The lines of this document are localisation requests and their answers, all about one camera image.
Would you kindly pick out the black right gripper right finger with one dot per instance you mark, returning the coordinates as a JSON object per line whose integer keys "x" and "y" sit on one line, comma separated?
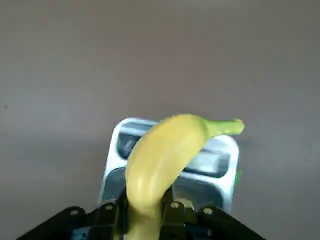
{"x": 180, "y": 220}

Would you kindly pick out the yellow banana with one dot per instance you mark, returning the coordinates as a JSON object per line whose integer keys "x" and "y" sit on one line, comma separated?
{"x": 155, "y": 160}

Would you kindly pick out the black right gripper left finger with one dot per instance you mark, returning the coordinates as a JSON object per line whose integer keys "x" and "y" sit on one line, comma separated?
{"x": 105, "y": 220}

